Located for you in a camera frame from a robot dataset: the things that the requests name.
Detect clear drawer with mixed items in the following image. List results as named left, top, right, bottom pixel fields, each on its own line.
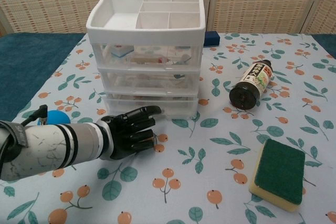
left=97, top=42, right=202, bottom=71

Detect clear drawer with white items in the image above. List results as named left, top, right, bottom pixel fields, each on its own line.
left=101, top=68, right=200, bottom=95

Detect blue block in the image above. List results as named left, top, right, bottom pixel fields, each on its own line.
left=204, top=31, right=221, bottom=48

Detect blue ball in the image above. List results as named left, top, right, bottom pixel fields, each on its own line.
left=39, top=110, right=71, bottom=125

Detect teal table cover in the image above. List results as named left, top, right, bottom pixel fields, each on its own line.
left=0, top=31, right=336, bottom=124

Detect floral leaf print tablecloth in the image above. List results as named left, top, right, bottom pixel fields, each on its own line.
left=0, top=33, right=336, bottom=224

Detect white plastic drawer organizer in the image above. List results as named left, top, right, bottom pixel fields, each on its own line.
left=86, top=0, right=205, bottom=120

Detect clear drawer holding plush toy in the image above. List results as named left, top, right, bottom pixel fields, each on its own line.
left=103, top=92, right=198, bottom=120

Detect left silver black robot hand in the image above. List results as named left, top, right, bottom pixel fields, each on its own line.
left=101, top=105, right=162, bottom=161

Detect bamboo folding screen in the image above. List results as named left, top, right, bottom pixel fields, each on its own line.
left=0, top=0, right=336, bottom=38

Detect green and yellow sponge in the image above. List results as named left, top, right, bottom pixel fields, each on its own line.
left=248, top=138, right=307, bottom=213

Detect dark tea bottle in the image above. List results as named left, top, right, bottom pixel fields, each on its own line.
left=229, top=60, right=275, bottom=109

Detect white teal block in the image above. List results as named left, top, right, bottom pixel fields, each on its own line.
left=110, top=45, right=135, bottom=59

